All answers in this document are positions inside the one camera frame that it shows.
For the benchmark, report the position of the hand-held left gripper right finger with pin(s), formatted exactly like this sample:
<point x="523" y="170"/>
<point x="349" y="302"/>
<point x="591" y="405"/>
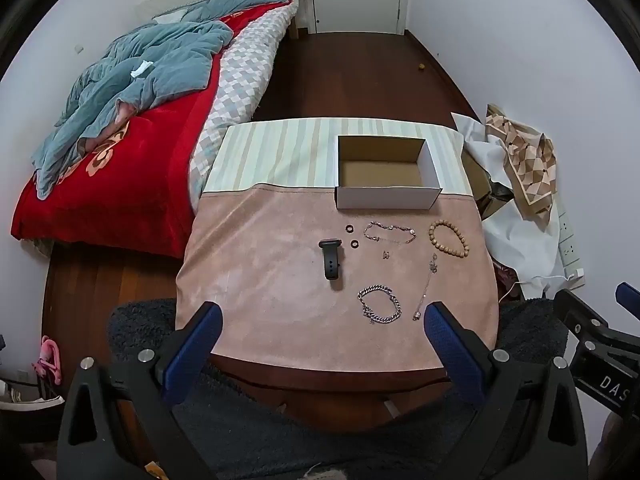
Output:
<point x="450" y="352"/>

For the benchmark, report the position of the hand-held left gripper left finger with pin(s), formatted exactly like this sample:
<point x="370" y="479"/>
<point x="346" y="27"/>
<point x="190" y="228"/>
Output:
<point x="195" y="355"/>

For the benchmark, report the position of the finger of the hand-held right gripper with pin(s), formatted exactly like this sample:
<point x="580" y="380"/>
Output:
<point x="629" y="300"/>
<point x="580" y="310"/>

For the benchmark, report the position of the white cardboard box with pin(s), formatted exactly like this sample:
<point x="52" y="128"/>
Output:
<point x="380" y="172"/>

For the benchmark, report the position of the white power strip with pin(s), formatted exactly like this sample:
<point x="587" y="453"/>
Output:
<point x="569" y="240"/>

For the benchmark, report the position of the white cloth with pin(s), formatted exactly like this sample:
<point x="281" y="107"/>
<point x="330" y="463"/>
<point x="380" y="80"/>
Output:
<point x="520" y="245"/>

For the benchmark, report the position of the pink and striped tablecloth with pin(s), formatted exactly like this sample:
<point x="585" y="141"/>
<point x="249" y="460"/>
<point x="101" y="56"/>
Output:
<point x="275" y="285"/>

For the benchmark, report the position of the dark wooden table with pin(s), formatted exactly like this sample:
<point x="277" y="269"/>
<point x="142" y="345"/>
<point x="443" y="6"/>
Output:
<point x="325" y="385"/>

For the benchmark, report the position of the brown patterned bag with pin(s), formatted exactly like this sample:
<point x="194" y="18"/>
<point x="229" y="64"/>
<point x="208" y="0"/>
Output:
<point x="530" y="165"/>

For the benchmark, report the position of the white sneaker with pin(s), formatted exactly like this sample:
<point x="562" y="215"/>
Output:
<point x="30" y="400"/>

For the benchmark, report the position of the red floral blanket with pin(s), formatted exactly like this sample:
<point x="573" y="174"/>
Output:
<point x="140" y="170"/>

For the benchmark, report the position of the checkered bed sheet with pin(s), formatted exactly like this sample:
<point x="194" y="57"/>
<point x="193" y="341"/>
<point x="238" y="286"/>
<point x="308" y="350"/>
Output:
<point x="245" y="75"/>

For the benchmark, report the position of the blue quilt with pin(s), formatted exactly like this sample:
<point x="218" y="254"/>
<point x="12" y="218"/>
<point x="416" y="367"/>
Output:
<point x="165" y="55"/>

